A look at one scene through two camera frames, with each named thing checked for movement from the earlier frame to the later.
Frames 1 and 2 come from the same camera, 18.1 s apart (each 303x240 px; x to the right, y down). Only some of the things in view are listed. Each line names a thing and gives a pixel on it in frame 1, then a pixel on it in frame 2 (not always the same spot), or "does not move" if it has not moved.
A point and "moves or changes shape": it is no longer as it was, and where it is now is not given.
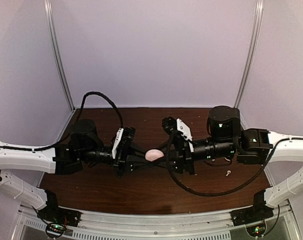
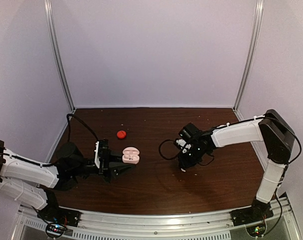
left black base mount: (54, 213) does not move
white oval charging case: (152, 154) moves or changes shape
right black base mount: (258, 212) does not move
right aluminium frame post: (250, 58) does not move
